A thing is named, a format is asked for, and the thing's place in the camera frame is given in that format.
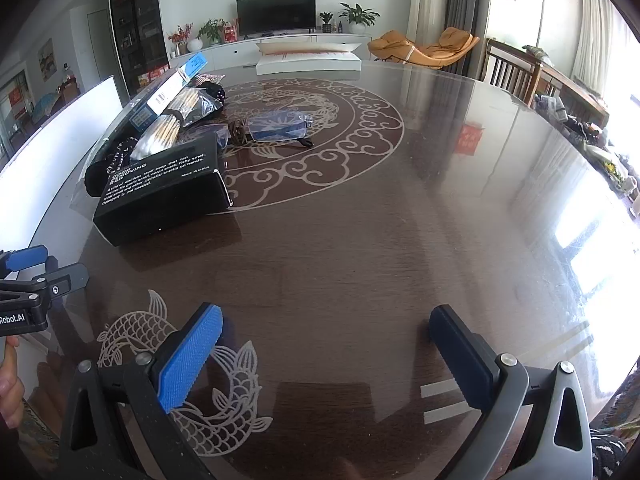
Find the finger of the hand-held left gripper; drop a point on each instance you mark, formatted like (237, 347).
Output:
(27, 257)
(65, 280)

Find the wooden dining table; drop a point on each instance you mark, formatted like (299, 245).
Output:
(50, 105)

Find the white television cabinet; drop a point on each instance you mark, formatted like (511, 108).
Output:
(230, 52)

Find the red flowers in vase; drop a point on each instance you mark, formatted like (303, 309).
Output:
(180, 37)

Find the blue white toothpaste box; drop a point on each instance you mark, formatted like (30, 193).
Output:
(167, 92)

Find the large leafy potted plant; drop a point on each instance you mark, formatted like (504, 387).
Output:
(357, 15)

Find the bushy green potted plant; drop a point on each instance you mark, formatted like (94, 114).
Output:
(212, 30)

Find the small potted plant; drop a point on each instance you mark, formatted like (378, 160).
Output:
(326, 22)

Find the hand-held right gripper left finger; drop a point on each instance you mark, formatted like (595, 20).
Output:
(192, 360)

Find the black display cabinet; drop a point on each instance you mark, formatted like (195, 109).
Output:
(137, 25)

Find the white flat box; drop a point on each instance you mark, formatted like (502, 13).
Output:
(307, 60)

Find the person's left hand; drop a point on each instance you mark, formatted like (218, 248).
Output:
(9, 385)

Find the red gift box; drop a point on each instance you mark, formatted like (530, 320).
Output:
(230, 32)

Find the black television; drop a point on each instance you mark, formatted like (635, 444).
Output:
(276, 12)

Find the rhinestone hair claw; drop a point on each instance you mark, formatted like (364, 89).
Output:
(209, 80)

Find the white cardboard box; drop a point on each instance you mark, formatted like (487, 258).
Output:
(65, 120)

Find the framed wall painting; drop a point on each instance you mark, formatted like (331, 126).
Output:
(46, 59)

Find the orange rocking chair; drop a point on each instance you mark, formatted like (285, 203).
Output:
(425, 50)

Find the brown hair clip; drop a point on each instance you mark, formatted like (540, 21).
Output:
(238, 132)

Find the black printed box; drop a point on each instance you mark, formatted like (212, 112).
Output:
(165, 200)

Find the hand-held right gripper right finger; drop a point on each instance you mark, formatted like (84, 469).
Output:
(465, 355)

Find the beige sticks packet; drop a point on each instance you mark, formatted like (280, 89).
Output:
(160, 132)

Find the white round vase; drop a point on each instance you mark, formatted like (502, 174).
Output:
(195, 45)

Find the black studded hair accessory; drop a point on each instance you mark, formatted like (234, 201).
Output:
(107, 167)

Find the white sheer curtain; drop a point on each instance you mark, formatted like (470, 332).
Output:
(595, 35)

